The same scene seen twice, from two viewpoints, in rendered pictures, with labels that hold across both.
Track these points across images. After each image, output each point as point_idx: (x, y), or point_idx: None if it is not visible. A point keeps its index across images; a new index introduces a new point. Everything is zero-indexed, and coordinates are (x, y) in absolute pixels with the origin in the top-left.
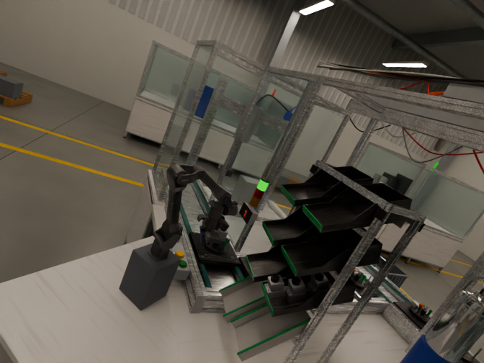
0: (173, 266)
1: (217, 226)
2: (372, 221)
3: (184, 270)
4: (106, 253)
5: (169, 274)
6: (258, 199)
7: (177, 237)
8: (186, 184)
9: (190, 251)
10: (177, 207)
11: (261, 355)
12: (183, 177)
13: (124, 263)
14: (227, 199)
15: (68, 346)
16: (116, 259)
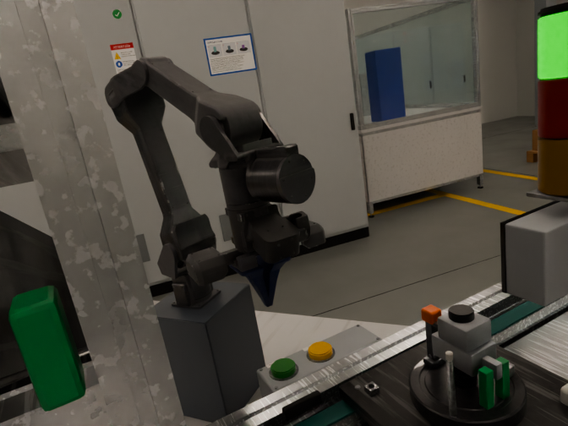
0: (192, 335)
1: (242, 237)
2: None
3: (266, 383)
4: (286, 318)
5: (191, 352)
6: (549, 144)
7: (168, 248)
8: (122, 105)
9: (366, 362)
10: (152, 170)
11: None
12: (107, 90)
13: (283, 341)
14: (207, 127)
15: None
16: (283, 331)
